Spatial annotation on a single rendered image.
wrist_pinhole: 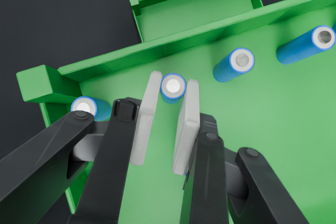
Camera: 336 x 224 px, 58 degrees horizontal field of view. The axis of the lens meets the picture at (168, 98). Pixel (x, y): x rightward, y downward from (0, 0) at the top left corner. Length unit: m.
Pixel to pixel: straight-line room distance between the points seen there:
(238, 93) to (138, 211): 0.14
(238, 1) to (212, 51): 0.55
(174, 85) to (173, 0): 0.61
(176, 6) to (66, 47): 0.29
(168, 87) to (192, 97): 0.03
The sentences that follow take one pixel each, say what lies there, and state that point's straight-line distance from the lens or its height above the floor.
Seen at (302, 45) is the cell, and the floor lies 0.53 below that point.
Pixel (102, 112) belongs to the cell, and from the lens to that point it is 0.23.
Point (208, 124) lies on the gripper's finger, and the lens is 0.17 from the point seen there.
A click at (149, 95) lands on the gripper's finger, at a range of 0.16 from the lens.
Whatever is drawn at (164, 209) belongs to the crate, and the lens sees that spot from 0.28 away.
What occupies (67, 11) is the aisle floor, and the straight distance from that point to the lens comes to 0.83.
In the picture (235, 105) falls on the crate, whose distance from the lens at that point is 0.28.
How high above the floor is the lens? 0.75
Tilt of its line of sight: 87 degrees down
